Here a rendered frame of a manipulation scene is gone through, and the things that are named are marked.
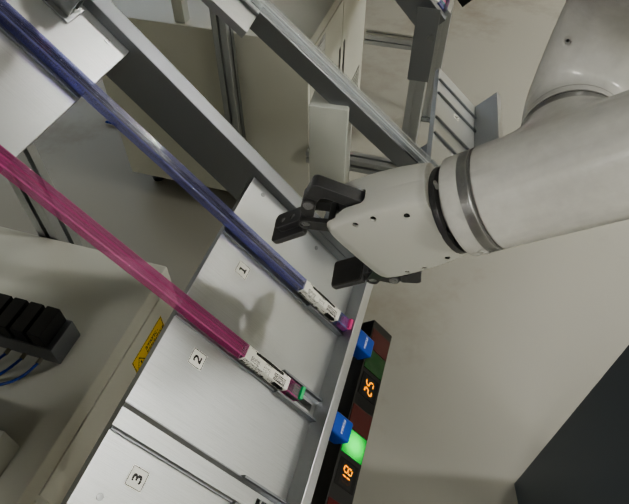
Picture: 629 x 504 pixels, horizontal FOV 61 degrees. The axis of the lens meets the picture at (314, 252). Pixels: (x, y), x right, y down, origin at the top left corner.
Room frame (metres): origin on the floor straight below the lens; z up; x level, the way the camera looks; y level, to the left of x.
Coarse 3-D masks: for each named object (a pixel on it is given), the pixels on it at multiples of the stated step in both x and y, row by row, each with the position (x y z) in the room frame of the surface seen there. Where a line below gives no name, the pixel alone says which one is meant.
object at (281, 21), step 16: (256, 0) 0.61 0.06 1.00; (272, 16) 0.60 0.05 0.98; (288, 32) 0.60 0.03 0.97; (304, 48) 0.60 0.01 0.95; (320, 64) 0.59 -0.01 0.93; (336, 80) 0.59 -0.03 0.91; (352, 96) 0.58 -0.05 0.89; (368, 112) 0.58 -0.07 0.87; (384, 112) 0.59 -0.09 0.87; (384, 128) 0.58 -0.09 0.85; (400, 128) 0.58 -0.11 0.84; (400, 144) 0.57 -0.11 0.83; (416, 144) 0.58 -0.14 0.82; (416, 160) 0.57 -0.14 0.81; (432, 160) 0.57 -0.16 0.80
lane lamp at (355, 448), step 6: (354, 432) 0.25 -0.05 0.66; (354, 438) 0.25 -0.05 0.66; (360, 438) 0.25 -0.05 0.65; (348, 444) 0.24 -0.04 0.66; (354, 444) 0.24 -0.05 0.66; (360, 444) 0.24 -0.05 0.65; (342, 450) 0.23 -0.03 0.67; (348, 450) 0.23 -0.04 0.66; (354, 450) 0.23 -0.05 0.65; (360, 450) 0.24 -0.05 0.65; (354, 456) 0.23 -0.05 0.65; (360, 456) 0.23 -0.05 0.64; (360, 462) 0.23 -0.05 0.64
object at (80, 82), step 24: (0, 0) 0.45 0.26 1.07; (24, 24) 0.44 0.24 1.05; (48, 48) 0.43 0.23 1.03; (72, 72) 0.43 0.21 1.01; (96, 96) 0.42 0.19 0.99; (120, 120) 0.41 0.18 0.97; (144, 144) 0.41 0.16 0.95; (168, 168) 0.40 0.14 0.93; (192, 192) 0.39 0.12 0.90; (216, 216) 0.39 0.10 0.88; (264, 240) 0.39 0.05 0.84; (288, 264) 0.38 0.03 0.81
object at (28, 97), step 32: (32, 0) 0.48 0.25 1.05; (0, 32) 0.43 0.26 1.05; (64, 32) 0.47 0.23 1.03; (96, 32) 0.50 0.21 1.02; (0, 64) 0.40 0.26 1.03; (32, 64) 0.42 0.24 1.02; (96, 64) 0.46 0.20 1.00; (0, 96) 0.38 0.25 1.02; (32, 96) 0.39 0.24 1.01; (64, 96) 0.41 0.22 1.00; (0, 128) 0.35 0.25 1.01; (32, 128) 0.37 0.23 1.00
